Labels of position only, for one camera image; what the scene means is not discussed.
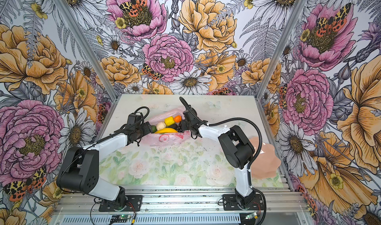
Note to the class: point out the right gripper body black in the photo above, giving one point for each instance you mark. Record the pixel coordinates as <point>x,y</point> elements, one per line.
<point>185,125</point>

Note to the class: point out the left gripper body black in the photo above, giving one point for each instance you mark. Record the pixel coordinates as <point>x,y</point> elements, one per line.
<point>143,130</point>

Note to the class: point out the pink plastic bag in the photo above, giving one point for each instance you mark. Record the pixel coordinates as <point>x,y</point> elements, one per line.
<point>168,138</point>

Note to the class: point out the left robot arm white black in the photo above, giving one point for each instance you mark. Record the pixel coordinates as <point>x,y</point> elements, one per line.
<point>80,168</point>

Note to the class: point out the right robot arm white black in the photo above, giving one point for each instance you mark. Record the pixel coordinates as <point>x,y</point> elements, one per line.
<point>237,148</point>

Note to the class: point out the orange fake carrot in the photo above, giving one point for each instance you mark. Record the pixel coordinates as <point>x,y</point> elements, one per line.
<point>177,119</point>

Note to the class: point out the dark fake grapes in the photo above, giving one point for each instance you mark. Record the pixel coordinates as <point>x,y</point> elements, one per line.
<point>174,126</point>

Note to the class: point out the yellow fake lemon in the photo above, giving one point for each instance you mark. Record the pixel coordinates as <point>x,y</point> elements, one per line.
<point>169,121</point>

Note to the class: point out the beige fake garlic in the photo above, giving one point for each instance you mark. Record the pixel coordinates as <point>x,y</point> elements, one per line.
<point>160,126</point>

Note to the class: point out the yellow fake banana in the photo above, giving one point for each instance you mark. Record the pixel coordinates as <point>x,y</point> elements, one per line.
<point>166,131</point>

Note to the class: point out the pink flower-shaped plate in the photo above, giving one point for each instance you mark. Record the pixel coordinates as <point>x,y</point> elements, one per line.
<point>266,164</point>

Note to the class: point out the left green circuit board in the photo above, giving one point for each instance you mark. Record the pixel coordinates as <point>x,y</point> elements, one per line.
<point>120,218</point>

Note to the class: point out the green circuit board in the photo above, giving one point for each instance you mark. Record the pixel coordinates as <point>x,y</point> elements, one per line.
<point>120,218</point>
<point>250,216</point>

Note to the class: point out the right green circuit board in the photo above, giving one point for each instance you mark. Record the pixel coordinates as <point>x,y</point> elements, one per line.
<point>250,216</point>

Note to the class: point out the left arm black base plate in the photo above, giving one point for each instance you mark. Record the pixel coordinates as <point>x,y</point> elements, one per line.
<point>130,203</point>

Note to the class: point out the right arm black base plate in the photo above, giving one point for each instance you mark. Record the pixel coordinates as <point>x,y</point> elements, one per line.
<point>236,202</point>

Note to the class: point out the aluminium rail frame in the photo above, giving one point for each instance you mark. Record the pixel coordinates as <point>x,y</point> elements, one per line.
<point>176,205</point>

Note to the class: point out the left aluminium corner post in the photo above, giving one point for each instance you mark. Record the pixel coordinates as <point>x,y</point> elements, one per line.
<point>70,19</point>

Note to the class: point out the aluminium corner post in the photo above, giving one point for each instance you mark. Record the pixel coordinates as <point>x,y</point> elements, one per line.
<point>70,19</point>
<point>288,28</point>

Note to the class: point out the right aluminium corner post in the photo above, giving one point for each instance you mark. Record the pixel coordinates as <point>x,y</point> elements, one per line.
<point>288,28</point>

